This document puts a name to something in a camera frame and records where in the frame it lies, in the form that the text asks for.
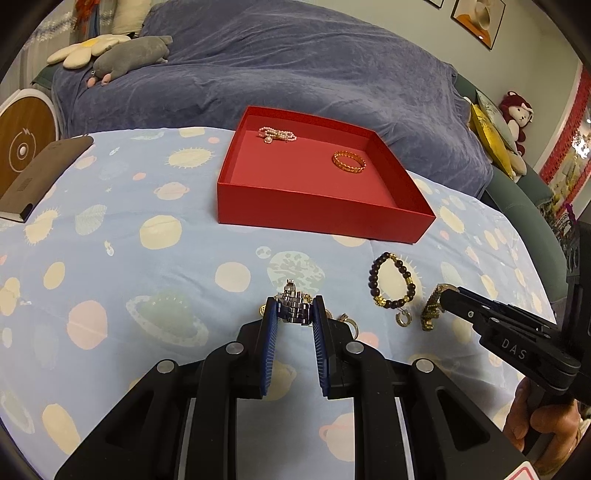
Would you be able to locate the planet-print bed sheet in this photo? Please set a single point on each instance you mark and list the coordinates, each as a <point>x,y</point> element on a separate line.
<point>161,258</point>

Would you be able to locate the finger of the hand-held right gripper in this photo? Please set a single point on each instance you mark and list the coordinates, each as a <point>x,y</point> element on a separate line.
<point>466,304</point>

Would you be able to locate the white curtain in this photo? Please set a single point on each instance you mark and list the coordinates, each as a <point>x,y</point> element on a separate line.
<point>51,41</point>

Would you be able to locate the yellow pillow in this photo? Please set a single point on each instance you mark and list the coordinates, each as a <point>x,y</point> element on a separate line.
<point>487,131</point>

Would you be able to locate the round wood-faced white appliance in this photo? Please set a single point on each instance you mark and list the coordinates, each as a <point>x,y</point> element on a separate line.
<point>23,138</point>

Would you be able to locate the red monkey plush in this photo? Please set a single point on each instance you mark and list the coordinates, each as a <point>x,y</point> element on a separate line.
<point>517,117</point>

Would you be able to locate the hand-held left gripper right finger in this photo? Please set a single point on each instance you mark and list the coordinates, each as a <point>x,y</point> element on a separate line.
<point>319,346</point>

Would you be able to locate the blue-grey blanket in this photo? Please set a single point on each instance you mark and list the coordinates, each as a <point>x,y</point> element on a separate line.
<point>300,64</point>

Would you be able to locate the grey plush toy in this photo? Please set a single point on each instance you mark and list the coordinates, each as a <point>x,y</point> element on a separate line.
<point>129,57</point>

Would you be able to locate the red wall decoration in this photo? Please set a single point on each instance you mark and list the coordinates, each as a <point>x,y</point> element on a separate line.
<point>565,152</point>

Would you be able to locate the flower-shaped pillow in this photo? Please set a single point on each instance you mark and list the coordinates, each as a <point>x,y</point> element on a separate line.
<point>83,50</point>

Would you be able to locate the silver watch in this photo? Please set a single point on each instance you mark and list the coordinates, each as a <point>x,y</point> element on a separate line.
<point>293,304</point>

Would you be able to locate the brown notebook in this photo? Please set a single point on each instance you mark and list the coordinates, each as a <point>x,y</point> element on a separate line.
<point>39,175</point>

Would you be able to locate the silver crystal hoop earring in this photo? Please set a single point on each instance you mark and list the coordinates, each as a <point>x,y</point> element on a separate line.
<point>400,320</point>

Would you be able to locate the person's right hand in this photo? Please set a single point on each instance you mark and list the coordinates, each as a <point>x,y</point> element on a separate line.
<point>551,419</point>

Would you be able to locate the red cardboard box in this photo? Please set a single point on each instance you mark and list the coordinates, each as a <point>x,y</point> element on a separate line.
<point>300,205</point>

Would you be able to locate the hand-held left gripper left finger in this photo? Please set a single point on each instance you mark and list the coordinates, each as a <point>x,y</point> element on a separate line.
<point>269,344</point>

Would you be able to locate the framed wall picture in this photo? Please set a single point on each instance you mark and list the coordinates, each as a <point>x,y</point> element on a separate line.
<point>435,2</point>
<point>478,18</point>

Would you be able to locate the green sofa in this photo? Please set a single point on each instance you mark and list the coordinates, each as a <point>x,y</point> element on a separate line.
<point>521,203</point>

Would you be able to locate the red curtain bow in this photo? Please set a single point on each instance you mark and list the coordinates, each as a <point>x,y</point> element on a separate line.
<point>85,9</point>

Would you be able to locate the grey-green pillow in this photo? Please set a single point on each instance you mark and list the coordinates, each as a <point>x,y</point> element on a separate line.
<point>496,115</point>

